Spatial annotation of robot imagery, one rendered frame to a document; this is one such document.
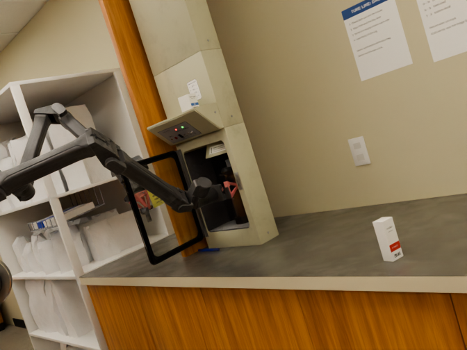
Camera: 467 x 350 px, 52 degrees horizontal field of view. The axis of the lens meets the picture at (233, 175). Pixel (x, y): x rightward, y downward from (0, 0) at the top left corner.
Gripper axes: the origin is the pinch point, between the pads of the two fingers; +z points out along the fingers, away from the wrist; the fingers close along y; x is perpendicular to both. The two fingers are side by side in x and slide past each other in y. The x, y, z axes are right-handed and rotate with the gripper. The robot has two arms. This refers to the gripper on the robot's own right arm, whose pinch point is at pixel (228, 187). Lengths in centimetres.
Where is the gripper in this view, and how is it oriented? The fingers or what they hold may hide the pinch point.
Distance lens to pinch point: 196.0
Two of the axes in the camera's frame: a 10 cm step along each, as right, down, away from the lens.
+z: 6.9, -2.8, 6.7
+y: -6.5, 1.6, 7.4
